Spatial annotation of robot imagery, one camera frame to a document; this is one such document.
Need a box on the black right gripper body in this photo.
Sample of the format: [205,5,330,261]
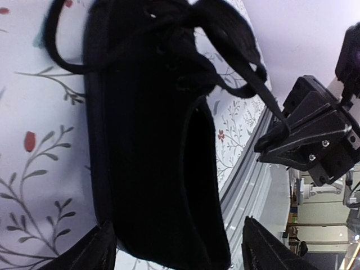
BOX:
[282,75,357,186]

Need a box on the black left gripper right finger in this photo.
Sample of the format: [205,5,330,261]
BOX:
[241,217,317,270]

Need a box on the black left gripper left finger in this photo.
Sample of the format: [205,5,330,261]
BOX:
[39,221,116,270]

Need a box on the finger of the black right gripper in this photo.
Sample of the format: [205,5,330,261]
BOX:
[258,132,345,171]
[254,91,332,152]

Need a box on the black canvas shoe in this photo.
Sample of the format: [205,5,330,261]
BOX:
[83,1,231,269]

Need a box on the floral patterned table mat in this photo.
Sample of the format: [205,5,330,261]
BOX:
[1,1,265,269]

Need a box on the aluminium front rail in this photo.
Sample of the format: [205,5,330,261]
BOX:
[220,110,290,269]

